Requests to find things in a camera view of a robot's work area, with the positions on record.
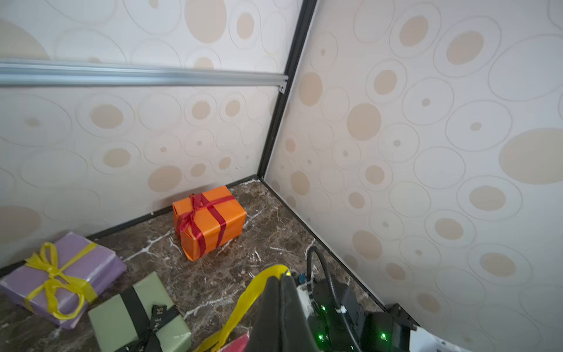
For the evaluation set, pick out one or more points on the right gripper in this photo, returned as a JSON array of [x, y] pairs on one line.
[[354, 330]]

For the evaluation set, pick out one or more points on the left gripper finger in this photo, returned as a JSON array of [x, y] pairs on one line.
[[294, 329]]

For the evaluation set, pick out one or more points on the yellow ribbon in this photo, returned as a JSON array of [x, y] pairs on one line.
[[47, 260], [254, 290]]

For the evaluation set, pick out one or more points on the dark red gift box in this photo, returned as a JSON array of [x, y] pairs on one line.
[[237, 345]]

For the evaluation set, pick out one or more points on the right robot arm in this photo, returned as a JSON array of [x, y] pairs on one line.
[[421, 340]]

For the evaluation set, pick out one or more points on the black ribbon on green box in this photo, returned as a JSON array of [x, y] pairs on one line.
[[146, 326]]

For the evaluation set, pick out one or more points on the orange gift box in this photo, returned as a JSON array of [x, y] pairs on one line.
[[220, 224]]

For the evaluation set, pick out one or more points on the red ribbon on orange box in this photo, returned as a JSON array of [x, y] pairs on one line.
[[202, 220]]

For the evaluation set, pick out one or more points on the green gift box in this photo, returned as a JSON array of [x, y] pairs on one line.
[[113, 326]]

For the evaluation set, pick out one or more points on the yellow ribbon on purple box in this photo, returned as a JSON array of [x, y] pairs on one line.
[[47, 260]]

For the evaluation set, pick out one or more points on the purple gift box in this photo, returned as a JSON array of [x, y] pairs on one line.
[[100, 268]]

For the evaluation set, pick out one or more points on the horizontal aluminium bar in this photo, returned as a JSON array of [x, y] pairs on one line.
[[43, 73]]

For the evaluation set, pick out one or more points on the black frame post right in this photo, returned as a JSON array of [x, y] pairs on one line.
[[298, 43]]

